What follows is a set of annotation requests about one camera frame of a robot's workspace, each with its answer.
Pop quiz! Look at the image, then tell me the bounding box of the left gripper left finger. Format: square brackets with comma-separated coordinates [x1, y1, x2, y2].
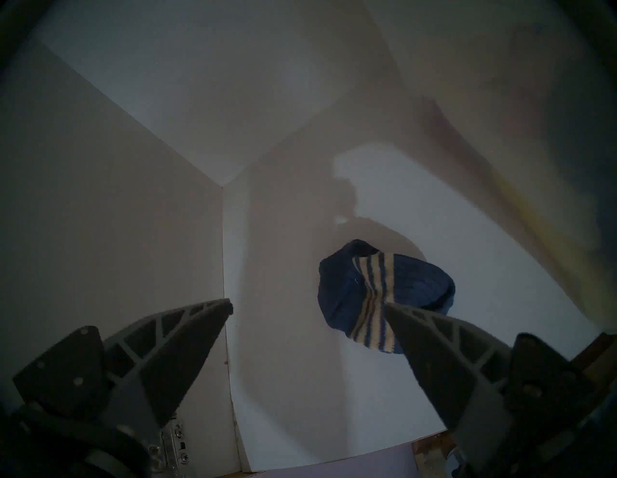
[12, 298, 234, 446]

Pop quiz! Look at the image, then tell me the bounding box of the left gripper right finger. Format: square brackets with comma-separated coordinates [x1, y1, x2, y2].
[381, 303, 598, 473]

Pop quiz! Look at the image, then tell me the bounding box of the navy blue striped sock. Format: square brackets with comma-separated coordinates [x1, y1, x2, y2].
[317, 239, 456, 355]

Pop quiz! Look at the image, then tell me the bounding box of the lavender cabinet door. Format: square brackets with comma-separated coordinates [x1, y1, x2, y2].
[250, 442, 421, 478]

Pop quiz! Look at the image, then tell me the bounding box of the white wardrobe cabinet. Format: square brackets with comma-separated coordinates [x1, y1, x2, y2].
[0, 0, 617, 475]

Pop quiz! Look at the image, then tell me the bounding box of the silver door hinge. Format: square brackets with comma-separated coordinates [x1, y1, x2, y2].
[147, 418, 189, 478]

